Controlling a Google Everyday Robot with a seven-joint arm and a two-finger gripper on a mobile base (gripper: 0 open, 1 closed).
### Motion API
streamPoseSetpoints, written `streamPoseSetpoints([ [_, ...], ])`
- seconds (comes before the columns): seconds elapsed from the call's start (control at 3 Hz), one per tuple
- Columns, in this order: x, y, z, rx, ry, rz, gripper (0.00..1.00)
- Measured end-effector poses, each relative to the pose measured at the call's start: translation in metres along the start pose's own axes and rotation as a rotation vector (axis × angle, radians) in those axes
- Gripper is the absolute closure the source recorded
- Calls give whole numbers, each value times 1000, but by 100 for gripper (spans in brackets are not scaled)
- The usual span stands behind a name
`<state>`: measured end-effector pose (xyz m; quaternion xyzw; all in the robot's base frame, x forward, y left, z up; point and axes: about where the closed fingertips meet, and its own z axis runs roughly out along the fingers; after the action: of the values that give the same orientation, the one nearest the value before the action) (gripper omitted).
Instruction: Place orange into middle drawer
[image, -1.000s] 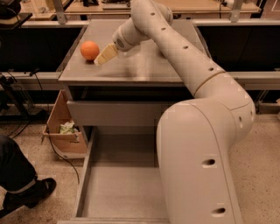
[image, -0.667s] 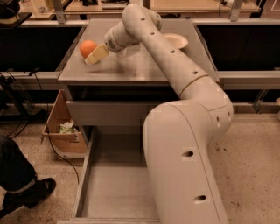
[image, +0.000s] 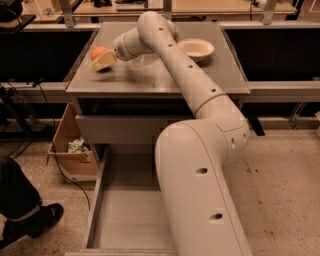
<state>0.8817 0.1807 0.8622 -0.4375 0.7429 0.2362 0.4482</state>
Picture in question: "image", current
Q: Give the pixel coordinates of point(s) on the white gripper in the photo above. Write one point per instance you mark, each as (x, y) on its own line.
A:
(124, 50)

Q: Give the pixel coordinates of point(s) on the orange fruit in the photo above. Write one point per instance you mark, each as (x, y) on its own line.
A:
(96, 52)

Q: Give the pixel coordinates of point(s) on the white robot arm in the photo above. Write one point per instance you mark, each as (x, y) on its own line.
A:
(190, 154)

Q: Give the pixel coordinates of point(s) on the grey drawer cabinet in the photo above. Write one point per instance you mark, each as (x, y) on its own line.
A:
(140, 86)

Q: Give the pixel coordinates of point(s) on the grey top drawer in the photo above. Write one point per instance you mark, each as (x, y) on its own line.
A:
(109, 129)

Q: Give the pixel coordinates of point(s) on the open grey middle drawer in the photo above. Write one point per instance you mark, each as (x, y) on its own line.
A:
(127, 216)

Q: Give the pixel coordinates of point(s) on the wooden background table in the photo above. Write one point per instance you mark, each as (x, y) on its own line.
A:
(216, 9)

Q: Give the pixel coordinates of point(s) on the white paper bowl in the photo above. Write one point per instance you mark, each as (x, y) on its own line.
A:
(197, 49)

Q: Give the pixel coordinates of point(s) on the crumpled green white wrapper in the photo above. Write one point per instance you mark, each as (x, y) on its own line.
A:
(77, 146)

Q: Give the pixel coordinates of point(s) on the cardboard box on floor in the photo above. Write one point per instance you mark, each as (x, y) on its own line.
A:
(75, 166)

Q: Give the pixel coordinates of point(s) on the person's dark trouser leg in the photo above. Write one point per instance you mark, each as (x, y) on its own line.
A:
(19, 199)

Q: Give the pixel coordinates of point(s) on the black shoe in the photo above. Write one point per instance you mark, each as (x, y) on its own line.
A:
(34, 226)

